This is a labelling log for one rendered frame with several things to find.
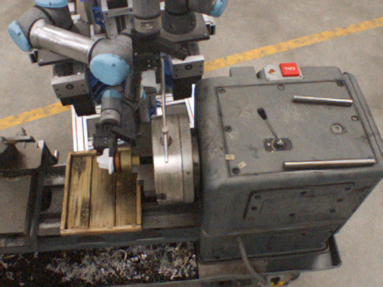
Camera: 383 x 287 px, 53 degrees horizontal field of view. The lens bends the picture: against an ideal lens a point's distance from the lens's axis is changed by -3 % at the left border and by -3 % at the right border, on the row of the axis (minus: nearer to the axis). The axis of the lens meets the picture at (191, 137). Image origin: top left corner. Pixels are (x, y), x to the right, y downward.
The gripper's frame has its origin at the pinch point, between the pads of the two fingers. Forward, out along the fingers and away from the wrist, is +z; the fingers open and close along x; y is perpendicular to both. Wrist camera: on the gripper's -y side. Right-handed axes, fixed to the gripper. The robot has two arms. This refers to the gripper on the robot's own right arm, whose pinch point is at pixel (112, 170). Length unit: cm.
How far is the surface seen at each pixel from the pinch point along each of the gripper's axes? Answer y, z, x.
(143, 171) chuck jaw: -11.2, 2.5, 2.2
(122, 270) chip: 3, 21, -48
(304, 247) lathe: -76, 16, -50
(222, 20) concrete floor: -69, -213, -108
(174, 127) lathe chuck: -22.5, -5.8, 15.3
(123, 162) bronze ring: -4.2, -0.9, 3.1
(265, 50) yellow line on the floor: -101, -172, -108
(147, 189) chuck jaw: -12.4, 9.7, 2.7
